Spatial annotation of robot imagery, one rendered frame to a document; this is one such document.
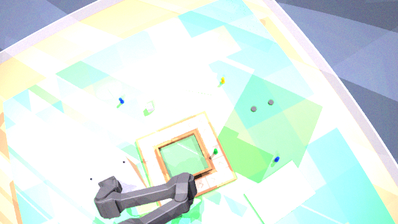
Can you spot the grey die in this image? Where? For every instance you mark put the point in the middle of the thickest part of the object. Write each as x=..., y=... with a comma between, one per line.
x=149, y=107

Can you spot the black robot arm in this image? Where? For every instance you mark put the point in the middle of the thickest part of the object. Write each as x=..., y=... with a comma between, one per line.
x=181, y=188

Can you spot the white square sheet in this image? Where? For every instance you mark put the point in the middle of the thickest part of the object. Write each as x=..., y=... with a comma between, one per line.
x=280, y=193

